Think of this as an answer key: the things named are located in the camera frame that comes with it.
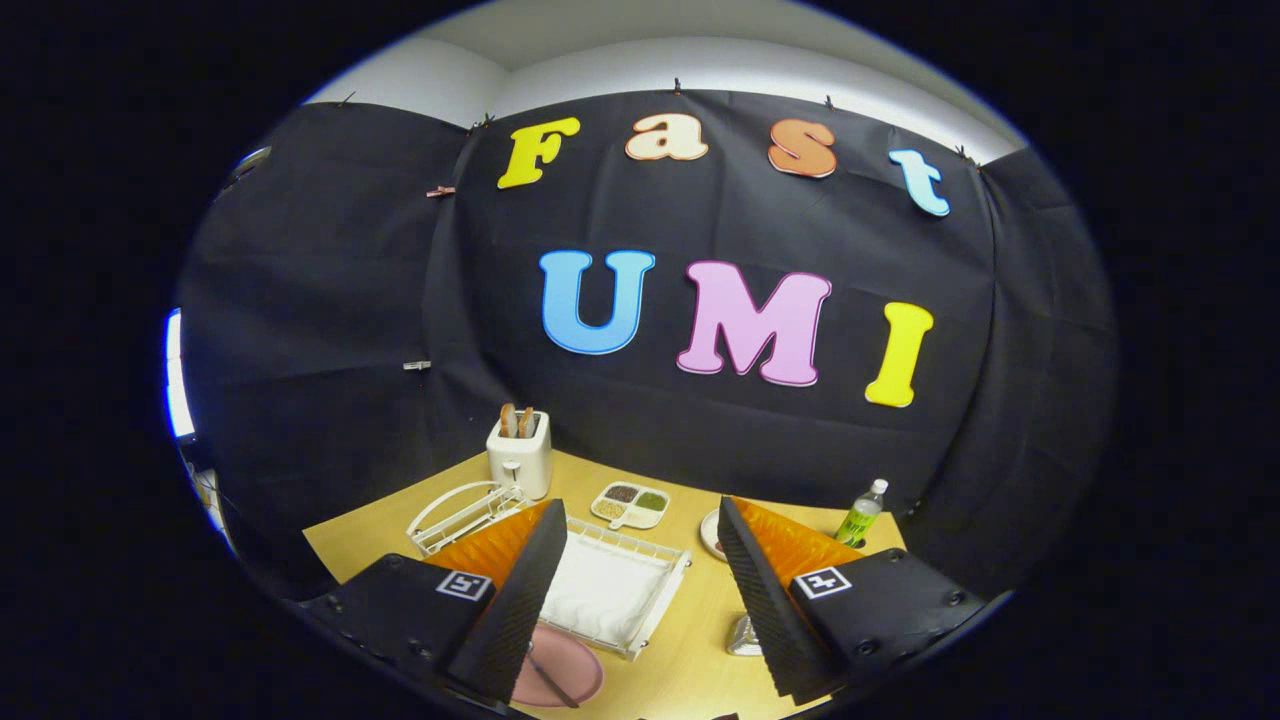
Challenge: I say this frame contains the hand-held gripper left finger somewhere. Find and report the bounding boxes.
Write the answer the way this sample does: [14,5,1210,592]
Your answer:
[300,498,569,706]

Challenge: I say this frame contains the row of black cloth clips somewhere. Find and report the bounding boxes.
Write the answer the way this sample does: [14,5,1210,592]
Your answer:
[335,78,981,166]

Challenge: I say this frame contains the bright lit screen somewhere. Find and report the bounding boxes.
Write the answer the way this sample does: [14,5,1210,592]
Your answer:
[163,308,196,441]

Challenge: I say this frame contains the green label drink bottle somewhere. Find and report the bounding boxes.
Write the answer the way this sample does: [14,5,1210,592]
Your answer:
[835,478,889,549]

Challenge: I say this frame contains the black backdrop cloth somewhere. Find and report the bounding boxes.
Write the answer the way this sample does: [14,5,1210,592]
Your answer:
[175,88,1119,601]

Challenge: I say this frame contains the white toaster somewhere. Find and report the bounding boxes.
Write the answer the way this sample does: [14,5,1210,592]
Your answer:
[486,410,553,501]

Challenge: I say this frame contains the white wire dish rack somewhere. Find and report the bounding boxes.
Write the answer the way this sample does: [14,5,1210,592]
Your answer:
[406,480,693,661]

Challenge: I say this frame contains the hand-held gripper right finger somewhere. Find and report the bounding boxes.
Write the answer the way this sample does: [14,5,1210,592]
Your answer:
[715,495,989,701]

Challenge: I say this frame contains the pink plate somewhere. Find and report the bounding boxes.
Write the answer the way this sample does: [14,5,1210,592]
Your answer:
[510,623,605,708]

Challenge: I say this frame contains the white compartment dish with beans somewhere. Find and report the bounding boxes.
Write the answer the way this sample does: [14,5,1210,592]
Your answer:
[590,482,671,531]

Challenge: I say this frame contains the metal spoon with brown handle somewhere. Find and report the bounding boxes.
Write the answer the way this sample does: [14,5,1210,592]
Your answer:
[525,640,581,709]

